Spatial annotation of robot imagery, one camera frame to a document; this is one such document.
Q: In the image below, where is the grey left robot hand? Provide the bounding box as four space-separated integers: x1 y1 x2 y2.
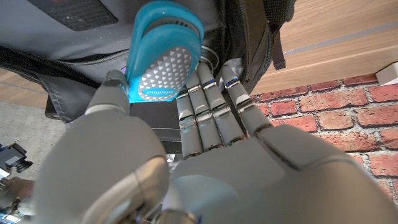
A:
30 63 398 224

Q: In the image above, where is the teal oval case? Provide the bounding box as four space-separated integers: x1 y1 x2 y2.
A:
125 0 205 104

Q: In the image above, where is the black backpack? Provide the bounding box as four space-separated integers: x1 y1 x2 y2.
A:
0 0 298 155

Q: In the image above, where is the white power strip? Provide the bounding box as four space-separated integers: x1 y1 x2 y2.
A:
375 61 398 86

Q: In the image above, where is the brick wall backdrop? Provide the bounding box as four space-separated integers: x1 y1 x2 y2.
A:
250 73 398 206

